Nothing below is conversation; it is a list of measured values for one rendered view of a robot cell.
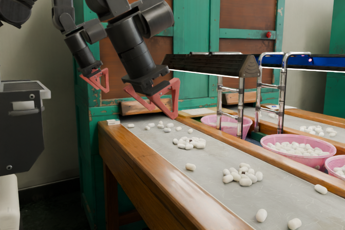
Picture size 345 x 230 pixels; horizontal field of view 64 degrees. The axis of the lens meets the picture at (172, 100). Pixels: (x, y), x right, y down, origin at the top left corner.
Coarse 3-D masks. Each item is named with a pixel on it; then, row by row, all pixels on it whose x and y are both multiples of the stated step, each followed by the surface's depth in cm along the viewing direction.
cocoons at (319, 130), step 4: (260, 112) 173; (260, 116) 163; (272, 116) 162; (300, 128) 136; (304, 128) 137; (308, 128) 135; (312, 128) 137; (316, 128) 133; (320, 128) 134; (328, 128) 134; (332, 128) 135; (308, 132) 131; (312, 132) 127; (320, 132) 127; (328, 132) 132; (332, 132) 129; (336, 132) 128; (320, 136) 125; (332, 136) 125
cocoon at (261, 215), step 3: (258, 210) 64; (261, 210) 63; (264, 210) 63; (258, 213) 62; (261, 213) 62; (264, 213) 62; (258, 216) 62; (261, 216) 62; (264, 216) 62; (258, 219) 62; (261, 219) 61; (264, 219) 62
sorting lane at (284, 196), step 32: (128, 128) 140; (160, 128) 140; (192, 128) 140; (192, 160) 98; (224, 160) 98; (256, 160) 98; (224, 192) 76; (256, 192) 76; (288, 192) 76; (256, 224) 61; (320, 224) 61
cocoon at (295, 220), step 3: (294, 219) 60; (297, 219) 60; (288, 222) 60; (291, 222) 59; (294, 222) 59; (297, 222) 59; (300, 222) 60; (288, 225) 60; (291, 225) 59; (294, 225) 59; (297, 225) 59; (300, 225) 60; (291, 228) 59; (294, 228) 59
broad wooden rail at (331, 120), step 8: (264, 104) 193; (272, 104) 193; (288, 112) 170; (296, 112) 166; (304, 112) 166; (312, 112) 166; (312, 120) 155; (320, 120) 151; (328, 120) 147; (336, 120) 147; (344, 120) 147; (344, 128) 139
